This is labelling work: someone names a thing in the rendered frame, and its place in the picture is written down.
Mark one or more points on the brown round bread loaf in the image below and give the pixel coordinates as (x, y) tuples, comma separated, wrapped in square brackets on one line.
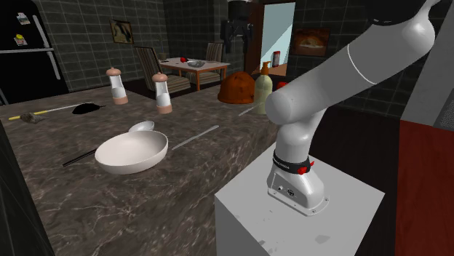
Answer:
[(236, 88)]

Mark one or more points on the dark framed wall picture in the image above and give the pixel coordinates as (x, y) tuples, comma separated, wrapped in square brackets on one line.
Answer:
[(121, 32)]

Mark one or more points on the small white bowl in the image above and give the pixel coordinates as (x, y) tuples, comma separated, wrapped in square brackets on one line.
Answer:
[(142, 126)]

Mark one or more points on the open brown door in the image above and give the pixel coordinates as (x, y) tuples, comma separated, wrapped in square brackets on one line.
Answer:
[(254, 53)]

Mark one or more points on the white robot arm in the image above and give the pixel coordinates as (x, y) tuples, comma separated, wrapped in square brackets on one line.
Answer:
[(354, 67)]

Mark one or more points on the small red thing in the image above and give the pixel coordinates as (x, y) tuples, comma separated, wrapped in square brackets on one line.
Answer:
[(281, 85)]

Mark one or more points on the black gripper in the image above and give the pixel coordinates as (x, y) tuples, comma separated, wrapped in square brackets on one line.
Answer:
[(238, 10)]

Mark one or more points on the white and tan pepper mill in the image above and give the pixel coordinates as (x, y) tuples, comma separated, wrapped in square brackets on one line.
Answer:
[(117, 87), (163, 94)]

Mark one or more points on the black fridge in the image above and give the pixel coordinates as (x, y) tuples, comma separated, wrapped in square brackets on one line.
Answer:
[(25, 74)]

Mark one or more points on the short silver rod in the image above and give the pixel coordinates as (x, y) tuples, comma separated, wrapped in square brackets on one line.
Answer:
[(248, 110)]

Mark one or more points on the orange framed wall picture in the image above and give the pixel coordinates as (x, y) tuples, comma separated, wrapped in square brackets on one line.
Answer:
[(310, 42)]

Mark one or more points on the dining table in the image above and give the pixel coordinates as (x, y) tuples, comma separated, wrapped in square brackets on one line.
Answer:
[(209, 66)]

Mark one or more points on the pale soap dispenser bottle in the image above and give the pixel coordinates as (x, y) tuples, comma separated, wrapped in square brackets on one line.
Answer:
[(263, 90)]

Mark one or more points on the striped chair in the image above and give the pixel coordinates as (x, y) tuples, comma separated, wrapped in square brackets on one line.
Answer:
[(152, 65), (214, 52)]

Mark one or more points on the grey robot stand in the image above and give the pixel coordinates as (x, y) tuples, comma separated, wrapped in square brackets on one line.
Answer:
[(255, 220)]

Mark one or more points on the flat black thing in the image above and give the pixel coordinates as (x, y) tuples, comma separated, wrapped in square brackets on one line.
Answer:
[(85, 108)]

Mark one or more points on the black chopsticks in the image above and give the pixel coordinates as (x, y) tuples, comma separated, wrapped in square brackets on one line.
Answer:
[(78, 158)]

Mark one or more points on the large white bowl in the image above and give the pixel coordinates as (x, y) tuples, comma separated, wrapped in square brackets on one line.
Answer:
[(131, 152)]

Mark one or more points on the grey lump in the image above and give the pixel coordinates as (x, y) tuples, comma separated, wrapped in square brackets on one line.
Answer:
[(32, 118)]

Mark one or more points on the long silver knife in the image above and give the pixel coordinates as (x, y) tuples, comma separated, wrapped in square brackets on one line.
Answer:
[(195, 137)]

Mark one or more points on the yellow and white stick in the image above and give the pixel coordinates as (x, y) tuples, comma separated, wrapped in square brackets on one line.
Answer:
[(58, 109)]

